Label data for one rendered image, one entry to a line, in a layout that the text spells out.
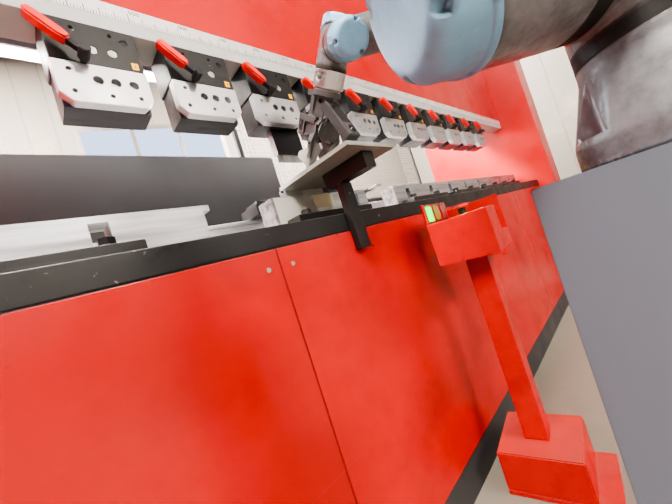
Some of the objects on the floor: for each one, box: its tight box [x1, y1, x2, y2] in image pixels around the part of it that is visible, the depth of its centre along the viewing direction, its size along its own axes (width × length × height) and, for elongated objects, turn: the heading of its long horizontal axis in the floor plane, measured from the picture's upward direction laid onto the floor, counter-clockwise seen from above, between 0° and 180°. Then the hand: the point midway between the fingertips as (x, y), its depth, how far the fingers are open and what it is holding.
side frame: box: [424, 60, 561, 187], centre depth 263 cm, size 25×85×230 cm, turn 139°
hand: (319, 173), depth 84 cm, fingers open, 5 cm apart
